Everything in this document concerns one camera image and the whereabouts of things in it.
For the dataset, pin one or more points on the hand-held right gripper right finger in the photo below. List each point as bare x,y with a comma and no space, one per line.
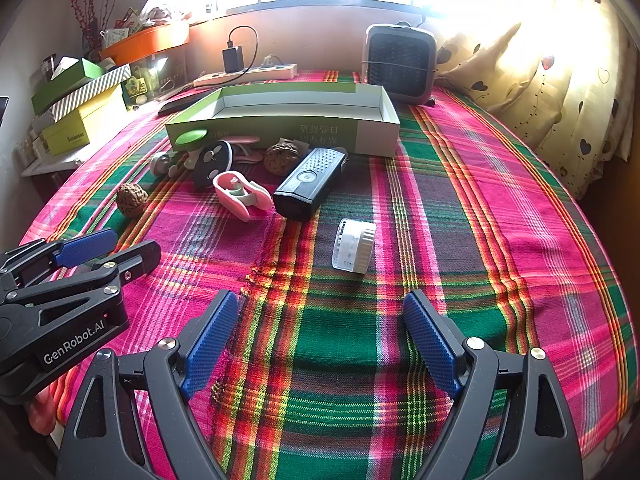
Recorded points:
430,345

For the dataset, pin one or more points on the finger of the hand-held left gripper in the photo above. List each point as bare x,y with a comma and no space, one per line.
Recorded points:
135,257
82,249

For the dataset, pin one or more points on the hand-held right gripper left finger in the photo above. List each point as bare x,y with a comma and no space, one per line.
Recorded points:
212,345

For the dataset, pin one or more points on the walnut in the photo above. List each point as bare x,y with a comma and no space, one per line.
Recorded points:
282,160
132,201

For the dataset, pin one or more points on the white round wall hook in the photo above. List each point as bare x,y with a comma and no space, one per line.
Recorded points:
161,165

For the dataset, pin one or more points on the pink loop clip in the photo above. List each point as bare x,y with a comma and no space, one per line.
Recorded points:
230,200

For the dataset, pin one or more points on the black white round gadget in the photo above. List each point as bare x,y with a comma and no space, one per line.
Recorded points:
212,162

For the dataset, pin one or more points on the white round ribbed cap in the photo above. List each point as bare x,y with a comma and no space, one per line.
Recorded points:
352,247

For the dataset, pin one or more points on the green top white holder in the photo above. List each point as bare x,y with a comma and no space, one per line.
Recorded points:
192,137

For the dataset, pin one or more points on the pink oval stick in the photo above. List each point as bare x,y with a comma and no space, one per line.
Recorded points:
240,139

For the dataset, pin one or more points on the black rectangular light device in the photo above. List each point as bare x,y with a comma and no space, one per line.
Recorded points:
307,185

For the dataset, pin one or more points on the green white cardboard box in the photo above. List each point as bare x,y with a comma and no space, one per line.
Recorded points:
300,110

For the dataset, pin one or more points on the person's left hand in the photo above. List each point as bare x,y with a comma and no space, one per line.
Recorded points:
42,415

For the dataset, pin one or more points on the plaid tablecloth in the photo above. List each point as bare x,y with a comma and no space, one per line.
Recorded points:
400,270

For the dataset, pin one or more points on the white plastic sheet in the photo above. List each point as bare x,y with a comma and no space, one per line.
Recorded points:
50,165

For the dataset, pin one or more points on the yellow box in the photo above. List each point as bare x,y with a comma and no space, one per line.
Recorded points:
80,127

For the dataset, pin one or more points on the black smartphone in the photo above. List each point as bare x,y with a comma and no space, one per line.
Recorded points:
175,105

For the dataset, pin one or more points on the clear plastic container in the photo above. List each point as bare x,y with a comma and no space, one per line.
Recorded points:
160,75

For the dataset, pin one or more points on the dark glass jar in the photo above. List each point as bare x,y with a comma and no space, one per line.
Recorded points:
47,67

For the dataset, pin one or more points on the white power strip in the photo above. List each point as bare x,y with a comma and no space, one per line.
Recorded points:
250,76

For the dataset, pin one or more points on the black charger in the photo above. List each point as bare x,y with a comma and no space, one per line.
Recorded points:
233,60

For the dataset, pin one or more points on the red branch decoration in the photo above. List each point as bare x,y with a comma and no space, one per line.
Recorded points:
90,15

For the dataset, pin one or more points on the white plug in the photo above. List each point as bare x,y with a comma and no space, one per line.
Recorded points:
270,61

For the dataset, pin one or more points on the white plastic bag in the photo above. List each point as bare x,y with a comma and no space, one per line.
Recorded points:
160,7

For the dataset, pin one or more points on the grey space heater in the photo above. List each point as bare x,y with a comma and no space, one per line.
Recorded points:
400,62

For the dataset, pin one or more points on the cream heart print curtain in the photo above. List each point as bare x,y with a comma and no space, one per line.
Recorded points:
550,60

